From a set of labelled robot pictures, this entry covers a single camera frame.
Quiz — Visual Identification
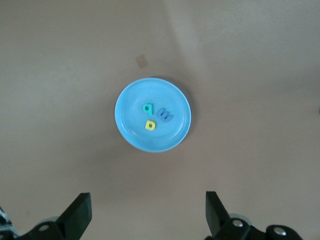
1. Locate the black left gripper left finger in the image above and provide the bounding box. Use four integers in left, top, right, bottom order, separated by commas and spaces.
14, 192, 92, 240

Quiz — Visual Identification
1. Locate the blue plate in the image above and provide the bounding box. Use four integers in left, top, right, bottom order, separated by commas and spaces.
114, 77, 192, 153

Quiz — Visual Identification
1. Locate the teal foam letter q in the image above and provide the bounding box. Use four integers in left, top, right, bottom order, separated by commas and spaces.
141, 102, 155, 116

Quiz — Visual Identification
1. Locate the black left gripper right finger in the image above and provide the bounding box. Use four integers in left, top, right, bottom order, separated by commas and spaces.
204, 191, 305, 240

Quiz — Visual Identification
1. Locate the blue foam letter m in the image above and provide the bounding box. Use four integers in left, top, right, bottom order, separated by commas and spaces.
156, 107, 174, 123

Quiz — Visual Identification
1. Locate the brown tape patch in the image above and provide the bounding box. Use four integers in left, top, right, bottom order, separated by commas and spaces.
135, 53, 150, 69

